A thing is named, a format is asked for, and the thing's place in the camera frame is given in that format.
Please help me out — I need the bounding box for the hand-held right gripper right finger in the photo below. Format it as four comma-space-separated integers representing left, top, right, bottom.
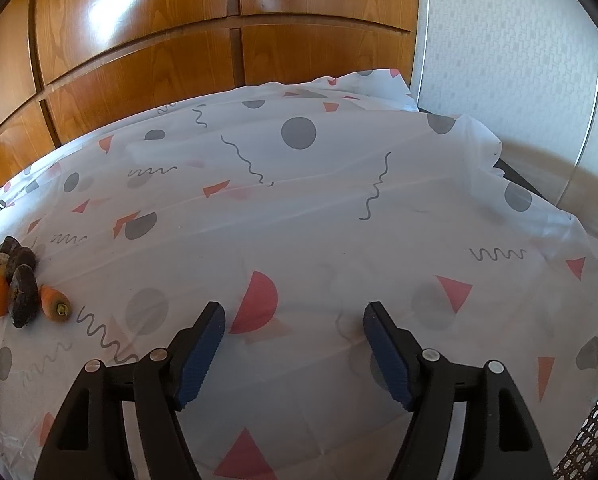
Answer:
363, 301, 552, 480

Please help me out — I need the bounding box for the dark root with pale end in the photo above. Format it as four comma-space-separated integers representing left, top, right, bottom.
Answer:
0, 236, 22, 266

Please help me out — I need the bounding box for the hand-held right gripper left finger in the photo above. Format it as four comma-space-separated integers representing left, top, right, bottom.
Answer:
33, 301, 227, 480

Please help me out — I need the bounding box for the orange carrot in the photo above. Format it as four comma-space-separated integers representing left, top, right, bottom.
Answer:
39, 284, 72, 321

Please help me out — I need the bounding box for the dark avocado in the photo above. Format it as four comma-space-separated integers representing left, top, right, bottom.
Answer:
6, 247, 37, 281
8, 264, 40, 328

